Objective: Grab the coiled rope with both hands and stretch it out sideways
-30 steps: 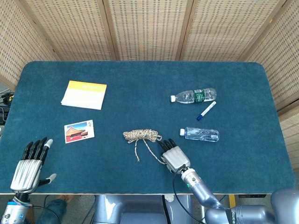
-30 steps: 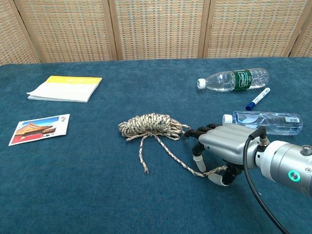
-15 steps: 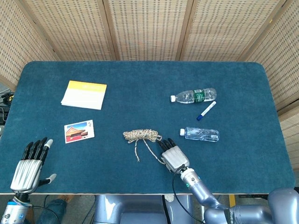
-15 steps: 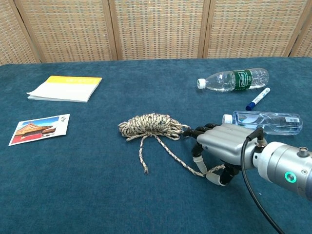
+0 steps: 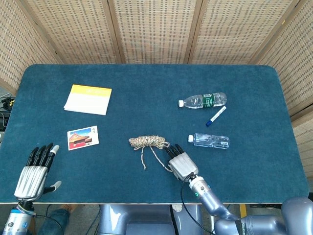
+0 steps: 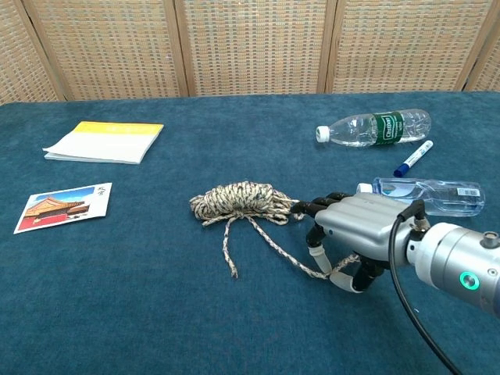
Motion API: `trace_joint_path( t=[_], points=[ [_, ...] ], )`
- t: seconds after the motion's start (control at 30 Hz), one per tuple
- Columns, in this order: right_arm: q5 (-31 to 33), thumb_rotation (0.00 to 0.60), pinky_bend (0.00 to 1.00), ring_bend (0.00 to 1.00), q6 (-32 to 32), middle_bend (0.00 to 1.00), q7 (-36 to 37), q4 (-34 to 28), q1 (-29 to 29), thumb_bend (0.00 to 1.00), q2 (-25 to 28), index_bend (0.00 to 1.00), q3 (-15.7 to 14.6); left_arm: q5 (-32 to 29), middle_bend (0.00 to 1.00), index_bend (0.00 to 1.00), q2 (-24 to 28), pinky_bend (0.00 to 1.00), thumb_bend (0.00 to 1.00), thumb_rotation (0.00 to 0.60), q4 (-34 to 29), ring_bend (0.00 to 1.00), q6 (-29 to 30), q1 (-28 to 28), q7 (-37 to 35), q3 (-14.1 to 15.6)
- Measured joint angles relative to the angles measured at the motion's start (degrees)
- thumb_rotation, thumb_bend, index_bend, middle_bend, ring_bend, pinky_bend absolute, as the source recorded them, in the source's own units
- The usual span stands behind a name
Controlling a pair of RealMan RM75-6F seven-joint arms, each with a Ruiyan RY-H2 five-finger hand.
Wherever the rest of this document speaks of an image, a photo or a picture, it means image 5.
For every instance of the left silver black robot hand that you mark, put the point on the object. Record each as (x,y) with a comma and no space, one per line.
(30,180)

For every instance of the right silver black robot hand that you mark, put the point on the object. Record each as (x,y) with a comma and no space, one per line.
(184,165)

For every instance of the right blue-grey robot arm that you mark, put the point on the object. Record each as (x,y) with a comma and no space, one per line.
(210,198)

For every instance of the clear unlabelled water bottle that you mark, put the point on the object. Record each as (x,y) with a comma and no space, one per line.
(210,140)

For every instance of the person leg in jeans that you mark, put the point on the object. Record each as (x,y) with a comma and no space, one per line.
(57,218)

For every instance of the white marker blue cap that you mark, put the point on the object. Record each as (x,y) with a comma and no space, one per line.
(216,116)

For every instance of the palace photo postcard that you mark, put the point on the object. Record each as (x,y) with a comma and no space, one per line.
(82,138)

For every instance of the blue-grey robot torso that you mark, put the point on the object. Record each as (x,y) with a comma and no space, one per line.
(146,220)

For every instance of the green label water bottle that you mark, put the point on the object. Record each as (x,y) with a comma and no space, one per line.
(207,100)

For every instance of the blue table cloth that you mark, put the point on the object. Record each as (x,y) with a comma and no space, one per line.
(146,98)

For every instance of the black and yellow floor device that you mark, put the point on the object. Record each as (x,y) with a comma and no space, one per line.
(7,102)

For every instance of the yellow and white notebook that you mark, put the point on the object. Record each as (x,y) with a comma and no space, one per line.
(88,100)

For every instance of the woven folding screen panel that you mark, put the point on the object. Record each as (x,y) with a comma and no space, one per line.
(293,73)
(73,29)
(154,29)
(17,49)
(232,29)

